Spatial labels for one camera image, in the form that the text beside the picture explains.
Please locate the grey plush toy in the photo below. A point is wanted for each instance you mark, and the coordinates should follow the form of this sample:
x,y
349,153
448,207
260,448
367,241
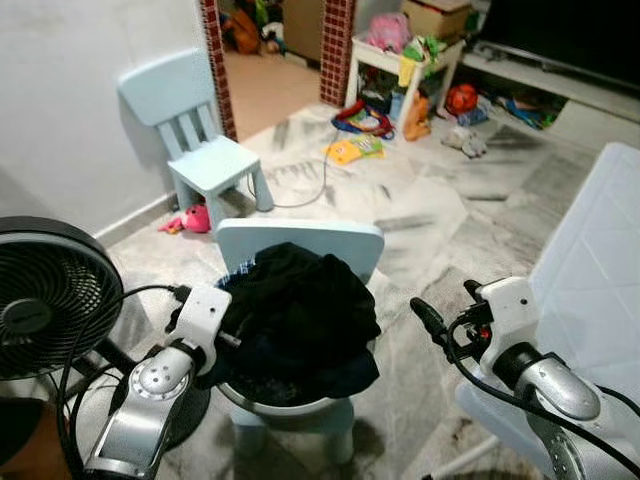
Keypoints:
x,y
468,142

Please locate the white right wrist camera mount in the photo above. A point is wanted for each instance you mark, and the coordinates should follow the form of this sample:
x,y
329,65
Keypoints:
x,y
512,310

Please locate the small white toy table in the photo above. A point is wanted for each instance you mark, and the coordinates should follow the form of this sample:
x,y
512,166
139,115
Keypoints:
x,y
375,57

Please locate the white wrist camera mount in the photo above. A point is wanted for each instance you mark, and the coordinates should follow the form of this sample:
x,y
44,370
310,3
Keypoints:
x,y
205,315
512,310

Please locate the grey laundry basket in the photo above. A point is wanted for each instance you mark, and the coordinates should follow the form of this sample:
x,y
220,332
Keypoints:
x,y
290,408

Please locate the brown plush bear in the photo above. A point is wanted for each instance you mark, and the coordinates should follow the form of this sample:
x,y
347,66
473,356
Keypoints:
x,y
240,32

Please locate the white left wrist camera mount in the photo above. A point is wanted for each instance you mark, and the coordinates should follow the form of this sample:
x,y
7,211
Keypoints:
x,y
205,315

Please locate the black standing fan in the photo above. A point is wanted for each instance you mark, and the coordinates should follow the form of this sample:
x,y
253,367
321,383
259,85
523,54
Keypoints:
x,y
50,300

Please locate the white folding table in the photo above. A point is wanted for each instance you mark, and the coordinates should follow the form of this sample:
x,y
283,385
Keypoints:
x,y
600,280

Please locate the orange plush toy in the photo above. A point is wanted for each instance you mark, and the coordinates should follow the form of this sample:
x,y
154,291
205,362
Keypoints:
x,y
417,118

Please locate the white television shelf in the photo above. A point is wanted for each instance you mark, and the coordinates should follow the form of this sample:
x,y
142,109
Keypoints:
x,y
590,97

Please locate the red ball toy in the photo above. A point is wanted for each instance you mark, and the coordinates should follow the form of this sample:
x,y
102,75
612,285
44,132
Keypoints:
x,y
461,99

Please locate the dark navy garment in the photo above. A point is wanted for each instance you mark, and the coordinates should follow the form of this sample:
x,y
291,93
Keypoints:
x,y
340,380

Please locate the blue plaid cloth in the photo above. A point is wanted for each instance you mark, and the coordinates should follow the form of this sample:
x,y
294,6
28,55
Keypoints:
x,y
238,270

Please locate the yellow picture book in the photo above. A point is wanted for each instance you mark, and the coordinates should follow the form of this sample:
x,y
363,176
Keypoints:
x,y
355,150

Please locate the pink bag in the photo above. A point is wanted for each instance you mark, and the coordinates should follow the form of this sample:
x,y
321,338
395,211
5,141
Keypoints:
x,y
388,32

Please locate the light blue child chair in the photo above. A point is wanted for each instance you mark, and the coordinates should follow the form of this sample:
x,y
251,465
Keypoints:
x,y
300,240
210,160

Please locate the pink toy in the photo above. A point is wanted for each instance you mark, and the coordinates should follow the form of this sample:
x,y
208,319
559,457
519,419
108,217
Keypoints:
x,y
195,218

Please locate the green yellow toy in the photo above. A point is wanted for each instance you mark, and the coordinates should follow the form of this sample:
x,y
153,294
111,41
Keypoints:
x,y
415,55

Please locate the black garment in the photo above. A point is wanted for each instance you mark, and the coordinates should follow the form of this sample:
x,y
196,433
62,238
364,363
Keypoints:
x,y
300,300

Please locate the black television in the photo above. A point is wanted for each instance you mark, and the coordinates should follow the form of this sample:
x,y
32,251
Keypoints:
x,y
560,35

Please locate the brown cardboard box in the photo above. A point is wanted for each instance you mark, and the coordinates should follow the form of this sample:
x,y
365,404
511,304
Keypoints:
x,y
435,18

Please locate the person bare leg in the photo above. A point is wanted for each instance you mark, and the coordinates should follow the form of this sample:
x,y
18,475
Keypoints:
x,y
35,455

